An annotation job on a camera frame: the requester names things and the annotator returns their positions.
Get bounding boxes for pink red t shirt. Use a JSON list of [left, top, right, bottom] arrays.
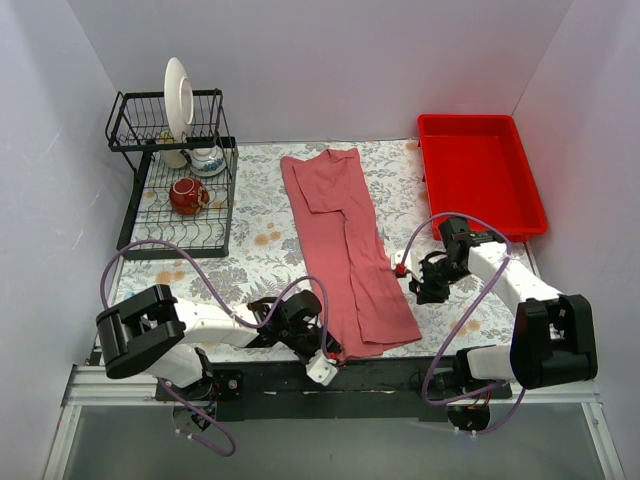
[[280, 148, 422, 360]]

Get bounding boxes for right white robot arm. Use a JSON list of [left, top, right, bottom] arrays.
[[397, 212, 598, 398]]

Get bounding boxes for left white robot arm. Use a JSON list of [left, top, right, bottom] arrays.
[[96, 285, 341, 400]]

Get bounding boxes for floral table mat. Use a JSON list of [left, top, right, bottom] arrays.
[[105, 139, 514, 358]]

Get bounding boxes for red plastic bin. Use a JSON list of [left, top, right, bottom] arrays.
[[417, 114, 548, 242]]

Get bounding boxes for red ceramic bowl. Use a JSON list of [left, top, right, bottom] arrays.
[[169, 177, 210, 216]]

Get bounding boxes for blue white floral teapot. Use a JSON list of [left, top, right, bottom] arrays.
[[181, 146, 227, 178]]

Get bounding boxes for white ceramic plate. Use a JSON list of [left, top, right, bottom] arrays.
[[164, 57, 194, 143]]

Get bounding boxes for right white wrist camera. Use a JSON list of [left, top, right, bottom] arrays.
[[390, 250, 422, 280]]

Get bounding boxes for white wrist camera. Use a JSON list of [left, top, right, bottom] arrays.
[[390, 250, 422, 280], [305, 350, 338, 386]]

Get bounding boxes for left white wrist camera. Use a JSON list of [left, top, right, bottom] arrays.
[[305, 350, 338, 386]]

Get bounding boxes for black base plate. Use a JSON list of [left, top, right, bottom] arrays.
[[154, 357, 514, 424]]

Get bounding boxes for black wire dish rack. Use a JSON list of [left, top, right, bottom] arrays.
[[105, 89, 239, 258]]

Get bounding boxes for aluminium frame rail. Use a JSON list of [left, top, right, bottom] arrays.
[[44, 366, 625, 479]]

